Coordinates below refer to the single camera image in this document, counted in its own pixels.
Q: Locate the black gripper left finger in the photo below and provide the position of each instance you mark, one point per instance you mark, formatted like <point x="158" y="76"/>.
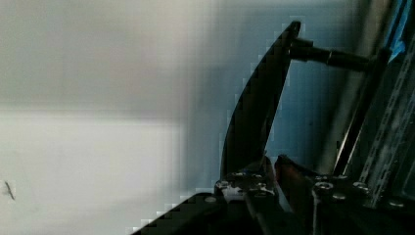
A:
<point x="253" y="186"/>

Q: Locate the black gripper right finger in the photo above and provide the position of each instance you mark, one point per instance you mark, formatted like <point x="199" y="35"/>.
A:
<point x="313" y="198"/>

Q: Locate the black silver toaster oven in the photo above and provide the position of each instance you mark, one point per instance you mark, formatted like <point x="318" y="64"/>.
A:
<point x="317" y="100"/>

